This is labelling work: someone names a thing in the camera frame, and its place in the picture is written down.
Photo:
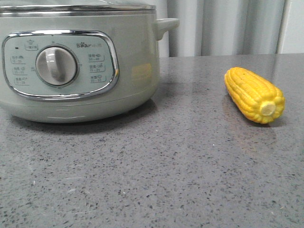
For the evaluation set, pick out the yellow corn cob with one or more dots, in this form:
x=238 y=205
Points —
x=258 y=99

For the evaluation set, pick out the glass pot lid steel rim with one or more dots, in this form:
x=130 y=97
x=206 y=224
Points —
x=38 y=8

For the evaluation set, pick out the light green electric cooking pot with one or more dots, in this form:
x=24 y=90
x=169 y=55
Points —
x=117 y=64

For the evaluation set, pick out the white pleated curtain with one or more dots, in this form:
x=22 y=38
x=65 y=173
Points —
x=232 y=27

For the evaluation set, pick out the grey round control knob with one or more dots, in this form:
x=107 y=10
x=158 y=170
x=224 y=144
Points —
x=56 y=66

